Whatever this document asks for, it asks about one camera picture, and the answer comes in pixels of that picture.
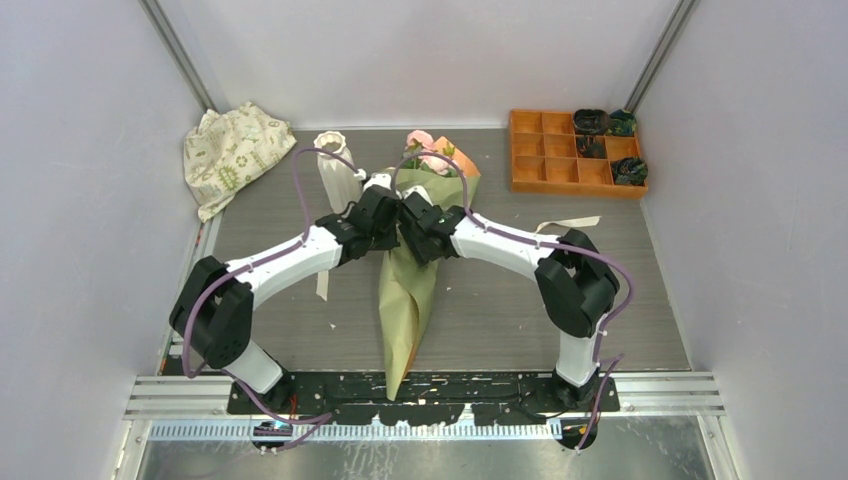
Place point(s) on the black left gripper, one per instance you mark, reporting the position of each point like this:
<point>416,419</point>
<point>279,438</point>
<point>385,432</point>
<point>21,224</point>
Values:
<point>392,240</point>

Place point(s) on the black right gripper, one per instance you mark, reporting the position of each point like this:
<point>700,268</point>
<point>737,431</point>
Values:
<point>421,256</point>

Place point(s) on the cream ribbon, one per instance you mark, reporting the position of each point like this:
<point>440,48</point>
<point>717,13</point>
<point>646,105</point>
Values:
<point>322,278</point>

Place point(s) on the green pink flower bouquet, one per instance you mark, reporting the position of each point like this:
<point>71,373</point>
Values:
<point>406,290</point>

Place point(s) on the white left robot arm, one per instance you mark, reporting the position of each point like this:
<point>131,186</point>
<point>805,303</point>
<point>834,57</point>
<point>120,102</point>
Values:
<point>213,312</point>

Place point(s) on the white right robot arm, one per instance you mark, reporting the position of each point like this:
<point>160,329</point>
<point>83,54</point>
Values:
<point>577,289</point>

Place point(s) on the white ribbed vase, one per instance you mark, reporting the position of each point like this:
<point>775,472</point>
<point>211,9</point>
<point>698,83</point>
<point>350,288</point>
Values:
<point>340,182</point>

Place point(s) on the cream printed cloth bag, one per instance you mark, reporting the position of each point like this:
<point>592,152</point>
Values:
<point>227,151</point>

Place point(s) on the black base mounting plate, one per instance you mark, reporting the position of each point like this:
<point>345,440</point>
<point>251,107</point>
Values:
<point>495,398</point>

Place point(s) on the dark rolled fabric middle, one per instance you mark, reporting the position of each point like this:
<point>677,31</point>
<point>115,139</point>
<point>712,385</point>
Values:
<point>592,147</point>

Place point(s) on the dark rolled fabric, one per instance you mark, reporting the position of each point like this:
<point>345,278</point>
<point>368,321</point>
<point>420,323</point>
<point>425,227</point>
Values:
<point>590,121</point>
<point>592,147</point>

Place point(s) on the orange compartment tray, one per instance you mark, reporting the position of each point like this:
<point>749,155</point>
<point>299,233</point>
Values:
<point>543,158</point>

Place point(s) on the dark rolled fabric top left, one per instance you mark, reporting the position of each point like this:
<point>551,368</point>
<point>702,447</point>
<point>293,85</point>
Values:
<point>590,121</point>

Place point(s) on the green rolled fabric bottom right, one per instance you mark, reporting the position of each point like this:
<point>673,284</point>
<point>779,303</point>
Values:
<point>629,171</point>

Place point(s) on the blue green rolled fabric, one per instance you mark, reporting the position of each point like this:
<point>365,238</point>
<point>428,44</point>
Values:
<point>622,123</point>

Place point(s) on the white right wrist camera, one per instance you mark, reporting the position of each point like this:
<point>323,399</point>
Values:
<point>417,191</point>

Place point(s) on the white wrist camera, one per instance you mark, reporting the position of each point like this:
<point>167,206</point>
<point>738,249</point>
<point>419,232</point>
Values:
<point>417,191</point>
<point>379,183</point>

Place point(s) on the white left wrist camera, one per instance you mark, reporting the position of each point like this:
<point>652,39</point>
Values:
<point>379,183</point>

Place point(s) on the aluminium front rail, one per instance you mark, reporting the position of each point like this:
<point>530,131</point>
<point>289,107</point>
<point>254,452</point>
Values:
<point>195,410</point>

